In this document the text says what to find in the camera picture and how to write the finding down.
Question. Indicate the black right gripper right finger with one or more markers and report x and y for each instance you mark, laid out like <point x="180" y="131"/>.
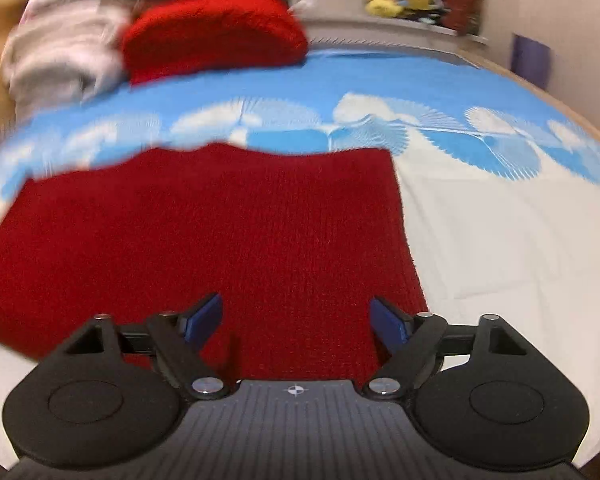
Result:
<point x="419" y="343"/>

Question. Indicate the blue white patterned bedsheet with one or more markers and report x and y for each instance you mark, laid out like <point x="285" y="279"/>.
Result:
<point x="501" y="191"/>

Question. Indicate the dark red knit sweater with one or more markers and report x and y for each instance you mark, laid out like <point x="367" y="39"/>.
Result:
<point x="296" y="246"/>

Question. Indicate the dark red bag on shelf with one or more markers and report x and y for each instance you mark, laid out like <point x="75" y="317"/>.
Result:
<point x="462" y="16"/>

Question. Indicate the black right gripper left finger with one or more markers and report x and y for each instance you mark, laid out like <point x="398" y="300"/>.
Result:
<point x="172" y="340"/>

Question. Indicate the folded beige blanket stack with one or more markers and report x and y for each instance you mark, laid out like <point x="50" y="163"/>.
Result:
<point x="64" y="51"/>

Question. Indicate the folded red knit garment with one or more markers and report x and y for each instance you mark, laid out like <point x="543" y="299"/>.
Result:
<point x="191" y="36"/>

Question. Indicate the purple box by wall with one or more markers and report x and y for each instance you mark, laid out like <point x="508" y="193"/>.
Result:
<point x="531" y="60"/>

